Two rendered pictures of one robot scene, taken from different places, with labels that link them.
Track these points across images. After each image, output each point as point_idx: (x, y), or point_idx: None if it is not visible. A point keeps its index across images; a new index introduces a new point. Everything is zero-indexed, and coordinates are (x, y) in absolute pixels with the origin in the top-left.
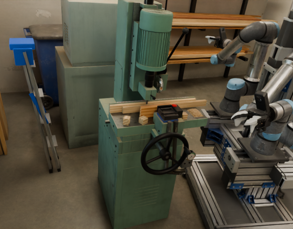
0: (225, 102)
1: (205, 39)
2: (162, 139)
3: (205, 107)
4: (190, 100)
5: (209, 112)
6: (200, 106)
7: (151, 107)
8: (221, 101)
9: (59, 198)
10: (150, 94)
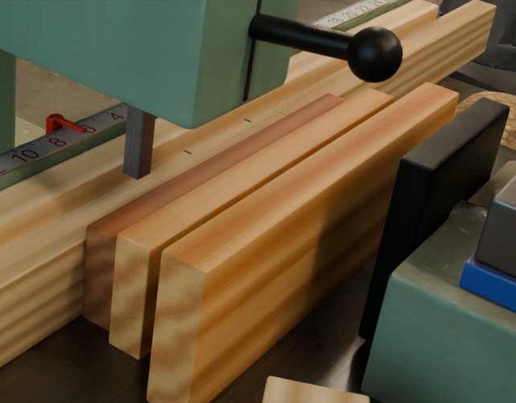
0: (502, 5)
1: None
2: None
3: (66, 101)
4: (413, 25)
5: None
6: (39, 101)
7: (304, 206)
8: (450, 5)
9: None
10: (248, 19)
